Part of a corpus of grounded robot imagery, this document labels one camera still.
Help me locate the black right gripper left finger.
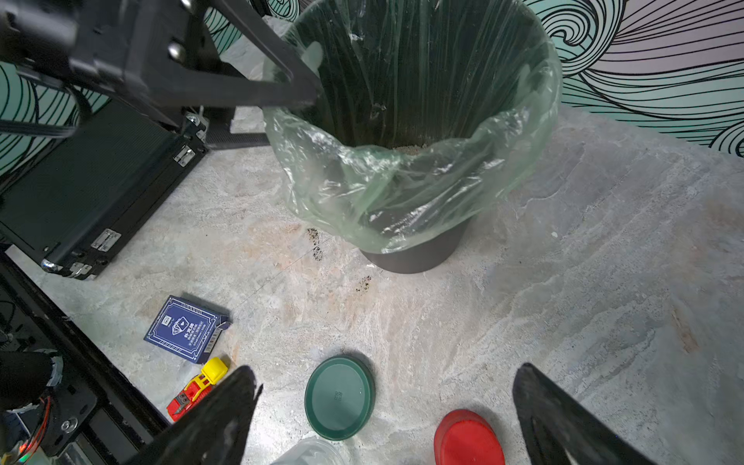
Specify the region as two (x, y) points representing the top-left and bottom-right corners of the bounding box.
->
(129, 365), (263, 464)

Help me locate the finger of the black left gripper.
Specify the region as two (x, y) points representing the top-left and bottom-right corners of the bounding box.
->
(203, 108), (270, 150)
(124, 1), (322, 125)

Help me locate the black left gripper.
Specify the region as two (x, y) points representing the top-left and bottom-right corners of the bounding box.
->
(1, 1), (209, 96)

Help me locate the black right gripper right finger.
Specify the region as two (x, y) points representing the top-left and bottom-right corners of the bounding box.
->
(513, 363), (652, 465)

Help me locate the red jar lid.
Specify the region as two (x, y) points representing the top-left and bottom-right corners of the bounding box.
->
(433, 409), (506, 465)

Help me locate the red-lidded oatmeal jar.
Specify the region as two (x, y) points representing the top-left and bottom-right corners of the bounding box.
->
(271, 438), (347, 465)

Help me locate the green jar lid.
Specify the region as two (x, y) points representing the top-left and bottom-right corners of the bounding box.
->
(304, 356), (376, 442)

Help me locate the black bin with green liner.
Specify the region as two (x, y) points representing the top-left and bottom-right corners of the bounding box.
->
(263, 1), (562, 274)

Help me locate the oatmeal pile in bin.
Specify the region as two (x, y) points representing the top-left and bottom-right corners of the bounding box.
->
(395, 145), (426, 156)

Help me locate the red yellow toy block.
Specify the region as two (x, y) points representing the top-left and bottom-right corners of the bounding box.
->
(167, 358), (229, 422)

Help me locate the blue card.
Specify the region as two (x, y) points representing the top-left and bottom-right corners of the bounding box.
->
(143, 296), (231, 364)

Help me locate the black flat tray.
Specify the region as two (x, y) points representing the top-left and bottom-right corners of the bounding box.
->
(1, 102), (207, 280)

